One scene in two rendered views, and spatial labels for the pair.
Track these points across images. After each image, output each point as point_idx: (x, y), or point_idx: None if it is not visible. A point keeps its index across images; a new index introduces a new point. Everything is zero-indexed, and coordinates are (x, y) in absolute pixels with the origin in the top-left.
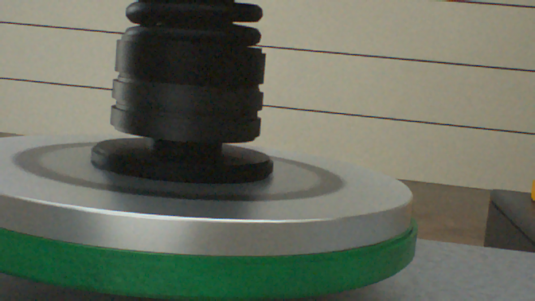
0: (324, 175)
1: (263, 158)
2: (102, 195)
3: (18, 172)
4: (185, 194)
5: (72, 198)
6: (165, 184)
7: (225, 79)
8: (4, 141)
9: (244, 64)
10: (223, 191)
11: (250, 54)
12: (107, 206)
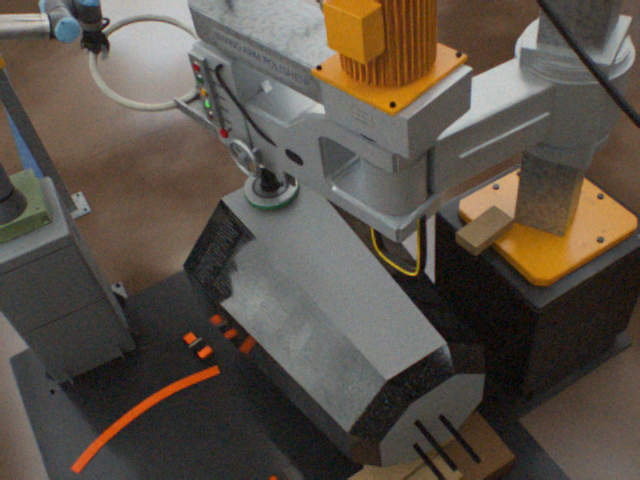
0: (282, 192)
1: (275, 188)
2: (250, 192)
3: (251, 183)
4: (257, 194)
5: (247, 192)
6: (260, 190)
7: (265, 182)
8: None
9: (267, 181)
10: (262, 194)
11: (268, 180)
12: (247, 195)
